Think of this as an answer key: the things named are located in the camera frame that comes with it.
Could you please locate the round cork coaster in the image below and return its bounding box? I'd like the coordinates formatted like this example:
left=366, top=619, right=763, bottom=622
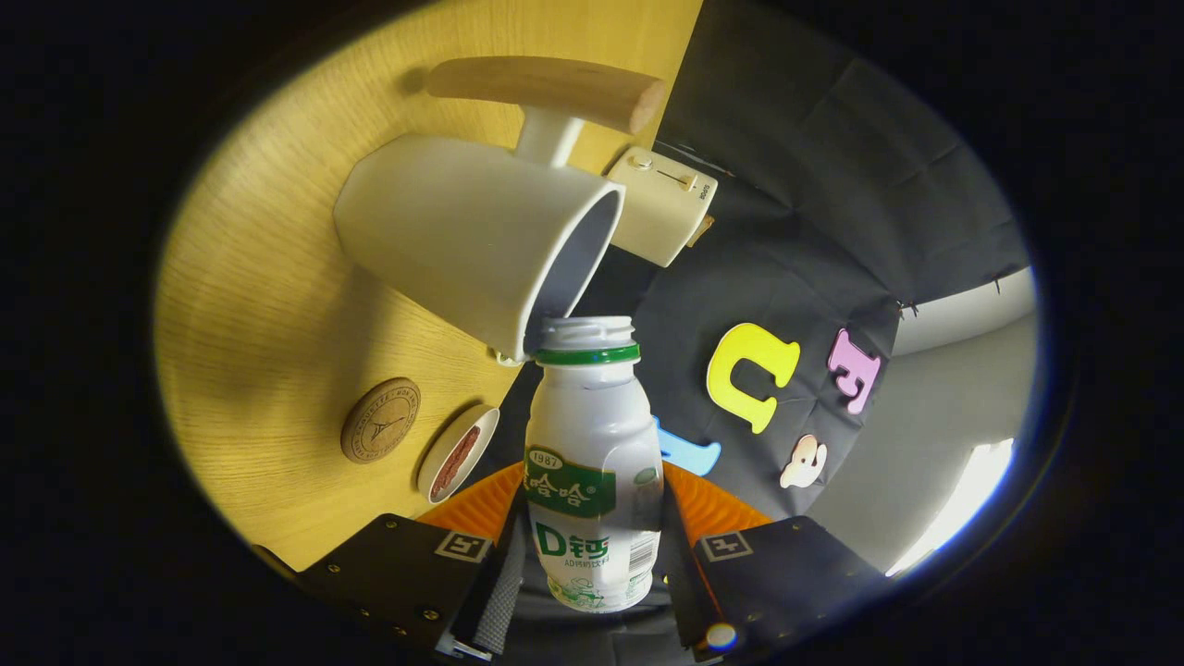
left=339, top=376, right=422, bottom=464

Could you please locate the black backdrop cloth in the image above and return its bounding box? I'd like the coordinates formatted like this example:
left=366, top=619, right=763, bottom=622
left=490, top=0, right=1032, bottom=648

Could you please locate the white juice bottle green label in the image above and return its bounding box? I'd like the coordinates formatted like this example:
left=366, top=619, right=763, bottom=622
left=524, top=315, right=665, bottom=614

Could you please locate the red meat slice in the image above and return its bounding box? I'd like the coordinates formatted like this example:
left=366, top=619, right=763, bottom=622
left=431, top=425, right=482, bottom=500

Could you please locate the white cup wooden handle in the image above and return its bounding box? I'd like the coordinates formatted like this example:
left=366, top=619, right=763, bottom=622
left=333, top=55, right=667, bottom=364

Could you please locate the cream toaster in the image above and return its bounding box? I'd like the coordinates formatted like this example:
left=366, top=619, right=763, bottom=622
left=606, top=145, right=719, bottom=269

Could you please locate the white round plate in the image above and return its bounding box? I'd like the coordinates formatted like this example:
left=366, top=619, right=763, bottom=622
left=416, top=403, right=501, bottom=505

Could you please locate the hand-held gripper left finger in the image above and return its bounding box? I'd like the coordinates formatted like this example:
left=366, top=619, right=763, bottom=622
left=296, top=461, right=528, bottom=663

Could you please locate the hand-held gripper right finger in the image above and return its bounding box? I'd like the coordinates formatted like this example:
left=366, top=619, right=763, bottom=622
left=661, top=461, right=889, bottom=663

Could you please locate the wooden table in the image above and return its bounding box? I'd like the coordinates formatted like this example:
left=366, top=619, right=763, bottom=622
left=153, top=0, right=706, bottom=573

